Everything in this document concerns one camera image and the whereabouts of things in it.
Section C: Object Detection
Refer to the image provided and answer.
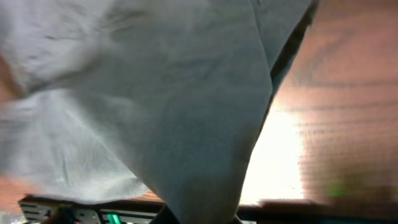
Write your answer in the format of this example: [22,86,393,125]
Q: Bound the grey shorts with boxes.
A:
[1,0,313,223]

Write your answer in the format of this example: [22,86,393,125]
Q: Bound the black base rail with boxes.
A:
[17,195,259,224]

